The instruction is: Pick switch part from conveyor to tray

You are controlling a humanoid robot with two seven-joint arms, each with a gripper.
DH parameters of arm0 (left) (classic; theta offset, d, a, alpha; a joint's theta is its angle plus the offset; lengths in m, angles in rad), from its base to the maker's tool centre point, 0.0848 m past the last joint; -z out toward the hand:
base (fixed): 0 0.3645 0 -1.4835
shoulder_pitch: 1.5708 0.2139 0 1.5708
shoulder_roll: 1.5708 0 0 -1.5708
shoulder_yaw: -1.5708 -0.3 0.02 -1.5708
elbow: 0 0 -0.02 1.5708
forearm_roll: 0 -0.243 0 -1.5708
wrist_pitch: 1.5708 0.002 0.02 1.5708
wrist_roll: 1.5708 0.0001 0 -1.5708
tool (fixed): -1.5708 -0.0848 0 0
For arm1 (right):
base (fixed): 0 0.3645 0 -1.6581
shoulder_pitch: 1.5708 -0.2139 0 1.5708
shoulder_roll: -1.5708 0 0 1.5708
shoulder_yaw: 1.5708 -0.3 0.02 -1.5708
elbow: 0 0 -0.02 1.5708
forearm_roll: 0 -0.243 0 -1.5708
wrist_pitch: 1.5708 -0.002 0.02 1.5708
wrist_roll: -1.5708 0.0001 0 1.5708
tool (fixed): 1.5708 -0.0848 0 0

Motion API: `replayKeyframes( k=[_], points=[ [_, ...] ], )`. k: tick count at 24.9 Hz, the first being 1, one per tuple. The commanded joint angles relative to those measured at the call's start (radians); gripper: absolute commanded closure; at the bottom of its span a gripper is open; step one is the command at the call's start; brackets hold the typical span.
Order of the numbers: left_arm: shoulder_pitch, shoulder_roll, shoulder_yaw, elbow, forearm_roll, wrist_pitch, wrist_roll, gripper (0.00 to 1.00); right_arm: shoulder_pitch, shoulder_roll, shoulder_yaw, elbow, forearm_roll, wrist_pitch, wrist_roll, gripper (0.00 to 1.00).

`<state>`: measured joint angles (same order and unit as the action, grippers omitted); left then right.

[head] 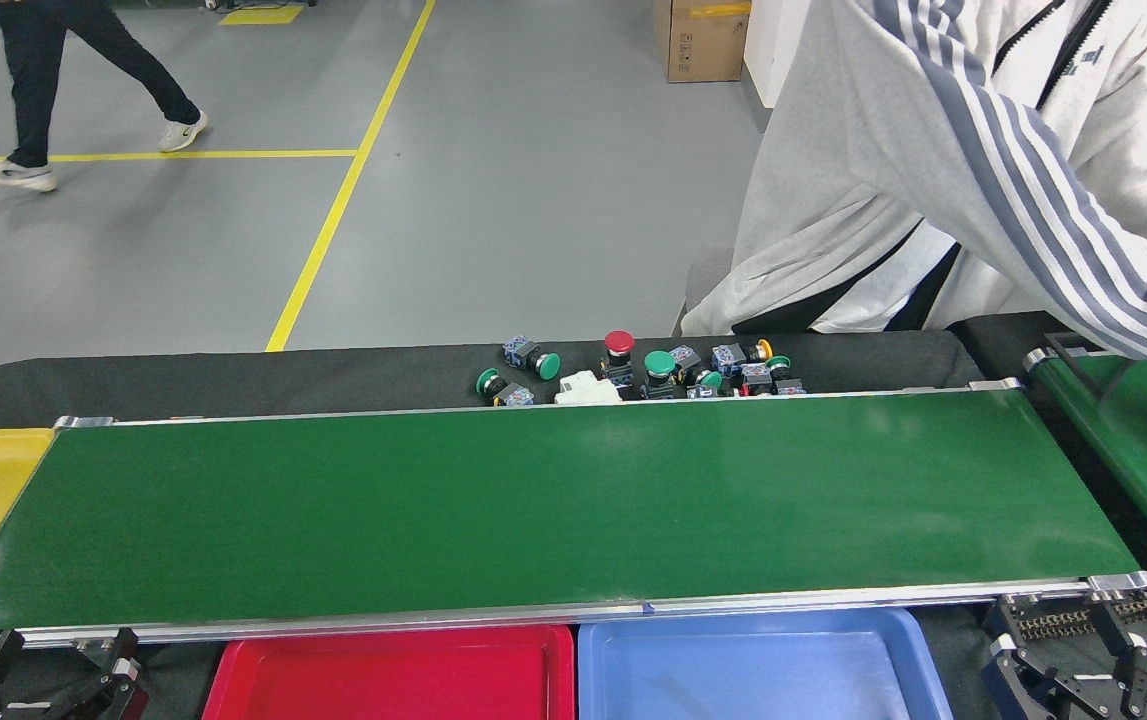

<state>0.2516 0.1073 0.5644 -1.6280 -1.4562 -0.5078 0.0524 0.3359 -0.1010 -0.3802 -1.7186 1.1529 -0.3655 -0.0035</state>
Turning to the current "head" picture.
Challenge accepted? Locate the narrow green conveyor belt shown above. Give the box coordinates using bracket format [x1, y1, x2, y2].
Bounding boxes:
[1023, 345, 1147, 573]

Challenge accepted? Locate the red plastic tray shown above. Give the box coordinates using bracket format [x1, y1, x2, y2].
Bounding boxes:
[201, 624, 576, 720]

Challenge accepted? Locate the blue plastic tray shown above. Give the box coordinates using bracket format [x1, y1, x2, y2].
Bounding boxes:
[577, 606, 954, 720]

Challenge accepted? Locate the long green conveyor belt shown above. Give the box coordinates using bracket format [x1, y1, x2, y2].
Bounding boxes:
[0, 378, 1147, 663]

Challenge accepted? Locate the person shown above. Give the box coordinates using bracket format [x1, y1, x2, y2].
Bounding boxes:
[678, 0, 1147, 391]
[0, 0, 209, 193]

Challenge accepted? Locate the cardboard box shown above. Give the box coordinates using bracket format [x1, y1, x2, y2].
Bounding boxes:
[653, 0, 752, 84]

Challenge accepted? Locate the conveyor drive chain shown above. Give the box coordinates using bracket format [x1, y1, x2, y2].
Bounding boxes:
[1013, 595, 1147, 641]

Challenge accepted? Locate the black cable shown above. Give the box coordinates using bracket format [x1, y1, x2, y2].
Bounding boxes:
[1043, 332, 1139, 401]

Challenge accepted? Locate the red push button switch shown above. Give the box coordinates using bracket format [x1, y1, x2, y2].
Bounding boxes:
[601, 330, 637, 389]

